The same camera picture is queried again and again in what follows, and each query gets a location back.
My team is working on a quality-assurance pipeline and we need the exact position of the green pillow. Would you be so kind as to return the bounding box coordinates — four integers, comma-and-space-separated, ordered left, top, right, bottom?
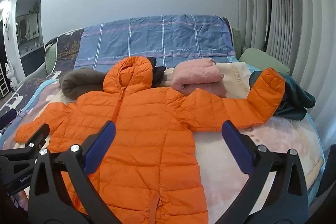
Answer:
238, 48, 291, 75

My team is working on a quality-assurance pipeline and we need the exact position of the white bear figurine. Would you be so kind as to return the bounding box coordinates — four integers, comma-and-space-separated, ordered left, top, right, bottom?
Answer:
2, 11, 11, 39

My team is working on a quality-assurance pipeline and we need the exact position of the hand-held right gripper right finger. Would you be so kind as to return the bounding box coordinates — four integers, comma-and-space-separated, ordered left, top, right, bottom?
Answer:
221, 120, 310, 224

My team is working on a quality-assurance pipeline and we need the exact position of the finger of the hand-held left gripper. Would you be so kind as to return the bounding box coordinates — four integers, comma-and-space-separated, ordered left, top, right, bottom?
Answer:
0, 109, 18, 127
0, 123, 50, 163

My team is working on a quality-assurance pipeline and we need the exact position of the blue plaid pillow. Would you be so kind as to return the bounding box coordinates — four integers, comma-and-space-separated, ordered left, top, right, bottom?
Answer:
73, 14, 235, 74

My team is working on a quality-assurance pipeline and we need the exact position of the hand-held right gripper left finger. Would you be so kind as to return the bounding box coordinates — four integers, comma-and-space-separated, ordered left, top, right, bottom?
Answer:
28, 120, 117, 224

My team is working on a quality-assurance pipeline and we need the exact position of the cream printed blanket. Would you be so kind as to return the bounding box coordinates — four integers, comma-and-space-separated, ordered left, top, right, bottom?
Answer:
0, 61, 325, 217

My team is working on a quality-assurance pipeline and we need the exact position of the pink quilted jacket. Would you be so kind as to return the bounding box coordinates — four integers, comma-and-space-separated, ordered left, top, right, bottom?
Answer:
171, 58, 227, 97

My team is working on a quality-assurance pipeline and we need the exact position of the orange puffer jacket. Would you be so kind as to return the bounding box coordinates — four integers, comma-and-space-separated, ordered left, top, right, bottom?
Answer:
14, 56, 286, 224

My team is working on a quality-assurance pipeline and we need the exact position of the black puffer jacket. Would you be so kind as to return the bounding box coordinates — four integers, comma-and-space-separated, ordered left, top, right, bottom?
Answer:
146, 56, 166, 88

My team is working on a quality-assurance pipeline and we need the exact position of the green padded headboard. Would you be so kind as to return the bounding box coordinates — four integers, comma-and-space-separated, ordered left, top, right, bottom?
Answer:
44, 39, 57, 75

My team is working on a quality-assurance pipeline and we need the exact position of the brown fleece jacket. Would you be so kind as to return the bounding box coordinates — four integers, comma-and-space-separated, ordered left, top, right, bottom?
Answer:
60, 67, 108, 99

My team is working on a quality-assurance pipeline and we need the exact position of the grey pleated curtain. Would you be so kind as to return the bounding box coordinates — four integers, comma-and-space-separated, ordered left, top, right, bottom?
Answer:
235, 0, 336, 147

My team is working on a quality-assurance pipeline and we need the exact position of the dark floral pillow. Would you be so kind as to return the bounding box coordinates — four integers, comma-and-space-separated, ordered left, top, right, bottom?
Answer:
0, 28, 85, 119

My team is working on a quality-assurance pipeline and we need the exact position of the dark green garment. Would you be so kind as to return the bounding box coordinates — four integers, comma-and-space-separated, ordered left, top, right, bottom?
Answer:
249, 70, 316, 121

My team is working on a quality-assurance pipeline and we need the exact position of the white cat figurine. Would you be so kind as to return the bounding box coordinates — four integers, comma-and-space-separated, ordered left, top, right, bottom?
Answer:
5, 61, 17, 88

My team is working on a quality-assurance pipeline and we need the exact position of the white ladder shelf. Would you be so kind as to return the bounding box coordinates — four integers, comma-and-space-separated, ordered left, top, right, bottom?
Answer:
0, 67, 9, 97

